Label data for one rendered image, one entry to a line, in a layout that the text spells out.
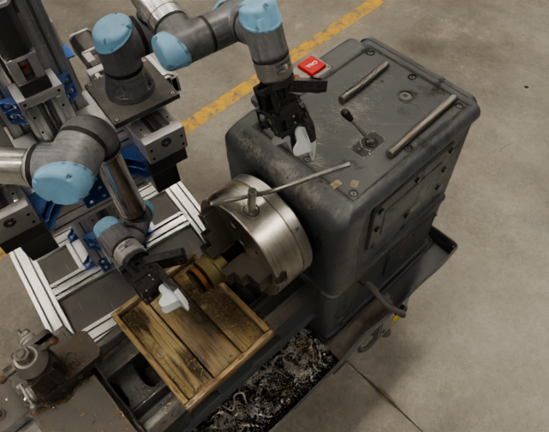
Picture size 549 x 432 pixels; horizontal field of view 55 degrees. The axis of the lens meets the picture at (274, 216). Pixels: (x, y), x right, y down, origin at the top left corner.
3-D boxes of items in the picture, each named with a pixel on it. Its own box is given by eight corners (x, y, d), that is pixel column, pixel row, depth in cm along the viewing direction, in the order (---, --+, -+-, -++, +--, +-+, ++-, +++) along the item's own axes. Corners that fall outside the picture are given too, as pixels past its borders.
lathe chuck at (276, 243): (226, 219, 162) (223, 159, 134) (297, 291, 151) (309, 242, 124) (203, 236, 158) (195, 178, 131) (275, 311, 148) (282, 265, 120)
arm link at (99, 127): (68, 91, 126) (129, 210, 166) (50, 123, 120) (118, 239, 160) (113, 93, 124) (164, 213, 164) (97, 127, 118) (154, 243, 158)
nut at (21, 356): (29, 345, 119) (22, 339, 116) (38, 357, 117) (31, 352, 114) (13, 357, 117) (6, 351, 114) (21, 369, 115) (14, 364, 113)
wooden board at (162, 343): (195, 257, 163) (193, 250, 160) (274, 337, 148) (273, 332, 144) (114, 320, 152) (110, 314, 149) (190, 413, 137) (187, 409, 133)
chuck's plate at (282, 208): (235, 213, 163) (233, 152, 135) (306, 283, 152) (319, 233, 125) (226, 219, 162) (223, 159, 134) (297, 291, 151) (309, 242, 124)
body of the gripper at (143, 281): (149, 308, 135) (122, 278, 140) (176, 286, 138) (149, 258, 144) (141, 294, 129) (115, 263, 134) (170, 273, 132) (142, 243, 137)
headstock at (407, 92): (349, 116, 196) (361, 25, 164) (456, 188, 175) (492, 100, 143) (228, 207, 174) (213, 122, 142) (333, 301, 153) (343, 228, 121)
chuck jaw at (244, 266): (252, 242, 137) (283, 267, 130) (255, 254, 141) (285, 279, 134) (219, 268, 133) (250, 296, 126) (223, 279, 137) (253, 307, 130)
